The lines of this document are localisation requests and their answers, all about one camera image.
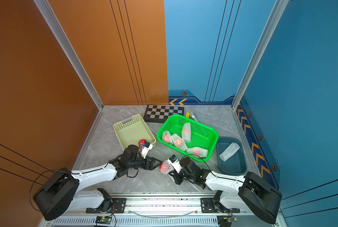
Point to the green circuit board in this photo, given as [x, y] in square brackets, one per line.
[103, 221]

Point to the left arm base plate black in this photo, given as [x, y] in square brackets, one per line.
[109, 204]

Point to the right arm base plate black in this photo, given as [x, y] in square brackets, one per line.
[213, 205]

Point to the grey cylinder yellow tip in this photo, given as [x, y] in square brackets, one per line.
[192, 116]

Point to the pale green plastic basket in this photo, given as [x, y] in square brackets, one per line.
[133, 129]

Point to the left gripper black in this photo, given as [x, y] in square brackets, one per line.
[152, 166]

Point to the aluminium front rail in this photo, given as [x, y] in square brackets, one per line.
[157, 210]

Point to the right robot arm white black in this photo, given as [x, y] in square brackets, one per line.
[248, 192]

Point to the small right circuit board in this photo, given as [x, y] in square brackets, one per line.
[226, 221]

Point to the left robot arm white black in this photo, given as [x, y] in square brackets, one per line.
[66, 190]

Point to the bright green plastic basket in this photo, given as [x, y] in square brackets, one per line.
[202, 135]

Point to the aluminium corner post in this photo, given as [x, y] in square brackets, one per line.
[263, 42]
[48, 14]

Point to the dark teal plastic tray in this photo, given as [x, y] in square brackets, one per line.
[236, 165]

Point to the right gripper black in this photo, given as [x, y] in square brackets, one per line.
[175, 176]

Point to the bare red apple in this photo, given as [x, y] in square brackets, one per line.
[141, 143]

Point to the right aluminium corner post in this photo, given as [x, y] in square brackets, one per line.
[263, 42]

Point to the white foam net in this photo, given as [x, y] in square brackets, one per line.
[231, 150]

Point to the black white checkerboard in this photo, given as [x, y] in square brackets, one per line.
[159, 114]

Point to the left aluminium corner post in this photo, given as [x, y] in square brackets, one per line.
[48, 14]

